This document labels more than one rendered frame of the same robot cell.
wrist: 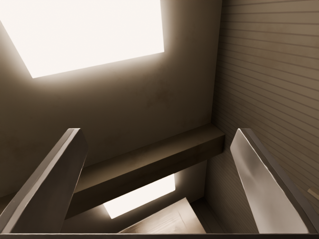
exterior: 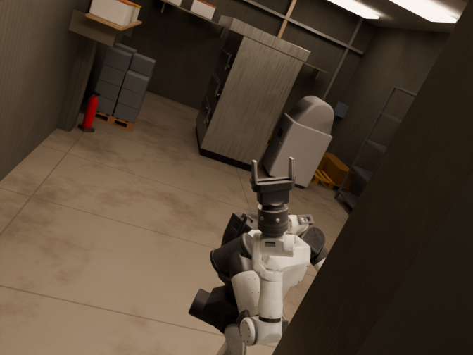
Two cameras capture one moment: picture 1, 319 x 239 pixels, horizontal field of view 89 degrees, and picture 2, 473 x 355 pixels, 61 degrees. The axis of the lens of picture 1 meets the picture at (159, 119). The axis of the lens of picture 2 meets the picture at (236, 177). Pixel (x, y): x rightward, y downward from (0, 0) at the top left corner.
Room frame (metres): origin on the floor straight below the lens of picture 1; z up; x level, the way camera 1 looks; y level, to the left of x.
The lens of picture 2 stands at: (1.14, 0.12, 2.01)
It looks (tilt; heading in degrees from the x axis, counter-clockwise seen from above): 19 degrees down; 190
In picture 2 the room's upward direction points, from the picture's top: 23 degrees clockwise
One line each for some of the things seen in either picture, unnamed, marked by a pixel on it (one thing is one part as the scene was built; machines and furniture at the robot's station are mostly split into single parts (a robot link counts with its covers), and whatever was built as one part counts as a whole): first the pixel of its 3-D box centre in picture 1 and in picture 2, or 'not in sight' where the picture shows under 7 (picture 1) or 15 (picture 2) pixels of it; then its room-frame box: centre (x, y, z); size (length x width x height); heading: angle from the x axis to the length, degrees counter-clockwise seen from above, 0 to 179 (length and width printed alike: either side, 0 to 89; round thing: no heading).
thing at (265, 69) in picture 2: not in sight; (237, 91); (-5.84, -1.68, 1.09); 1.75 x 1.30 x 2.18; 26
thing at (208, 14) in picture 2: not in sight; (203, 8); (-7.43, -3.49, 2.16); 0.50 x 0.42 x 0.28; 115
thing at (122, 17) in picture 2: not in sight; (112, 8); (-2.89, -2.55, 1.73); 0.46 x 0.38 x 0.25; 25
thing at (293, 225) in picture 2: not in sight; (291, 226); (-0.26, 0.14, 1.46); 0.10 x 0.07 x 0.09; 150
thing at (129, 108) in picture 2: not in sight; (124, 85); (-4.82, -3.24, 0.55); 1.06 x 0.71 x 1.09; 25
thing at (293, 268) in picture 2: not in sight; (260, 259); (-0.29, 0.09, 1.26); 0.34 x 0.30 x 0.36; 150
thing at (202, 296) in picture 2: not in sight; (226, 310); (-0.27, 0.06, 1.00); 0.28 x 0.13 x 0.18; 95
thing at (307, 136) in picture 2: not in sight; (300, 139); (-5.94, -0.32, 0.77); 0.81 x 0.70 x 1.55; 115
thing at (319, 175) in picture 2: not in sight; (324, 167); (-7.27, 0.31, 0.22); 1.25 x 0.84 x 0.44; 25
